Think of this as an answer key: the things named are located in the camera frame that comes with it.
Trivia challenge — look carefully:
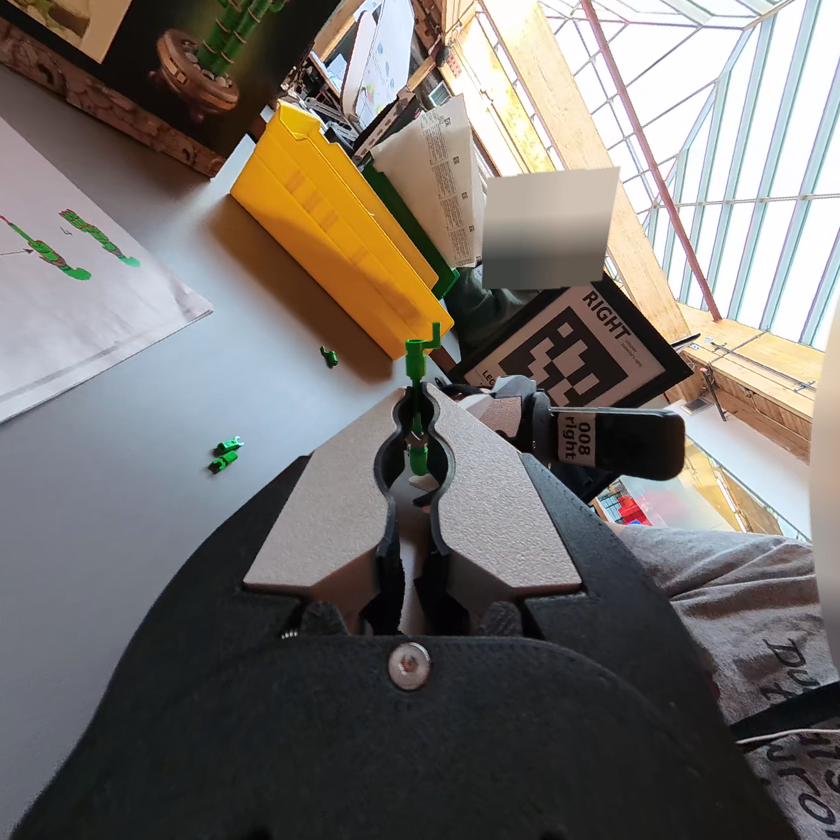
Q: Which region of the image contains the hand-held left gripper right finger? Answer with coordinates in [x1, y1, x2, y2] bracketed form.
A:
[425, 382, 585, 627]

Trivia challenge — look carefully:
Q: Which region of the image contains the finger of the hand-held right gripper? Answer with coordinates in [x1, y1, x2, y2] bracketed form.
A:
[459, 387, 527, 439]

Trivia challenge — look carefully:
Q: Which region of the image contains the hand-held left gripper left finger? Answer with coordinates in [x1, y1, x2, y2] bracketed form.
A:
[243, 386, 404, 634]

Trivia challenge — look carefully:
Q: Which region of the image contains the green lego bamboo stem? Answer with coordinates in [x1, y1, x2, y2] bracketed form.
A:
[404, 322, 442, 480]

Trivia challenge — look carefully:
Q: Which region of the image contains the white lego instruction booklet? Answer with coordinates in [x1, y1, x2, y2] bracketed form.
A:
[0, 117, 215, 424]

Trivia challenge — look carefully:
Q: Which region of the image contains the dark lego set box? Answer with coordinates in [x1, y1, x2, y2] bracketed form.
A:
[0, 0, 343, 179]

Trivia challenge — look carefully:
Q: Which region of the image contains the person's grey printed shirt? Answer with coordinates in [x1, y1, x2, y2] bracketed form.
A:
[616, 524, 840, 840]

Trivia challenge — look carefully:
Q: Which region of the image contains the green plastic bin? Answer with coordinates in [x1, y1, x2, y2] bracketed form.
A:
[361, 161, 460, 300]

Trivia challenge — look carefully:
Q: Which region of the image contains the white printed plastic bag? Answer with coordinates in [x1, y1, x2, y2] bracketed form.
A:
[371, 94, 492, 270]

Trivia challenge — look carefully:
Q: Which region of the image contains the yellow plastic bin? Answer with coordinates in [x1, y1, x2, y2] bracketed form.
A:
[230, 100, 455, 361]

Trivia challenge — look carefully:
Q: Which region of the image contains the white board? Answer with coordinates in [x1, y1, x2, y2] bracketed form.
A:
[340, 8, 398, 127]

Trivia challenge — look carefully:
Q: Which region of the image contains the black strap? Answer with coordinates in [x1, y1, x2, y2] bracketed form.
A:
[728, 681, 840, 744]

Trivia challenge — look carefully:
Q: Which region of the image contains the thin white cable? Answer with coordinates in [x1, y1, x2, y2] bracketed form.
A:
[735, 726, 840, 746]

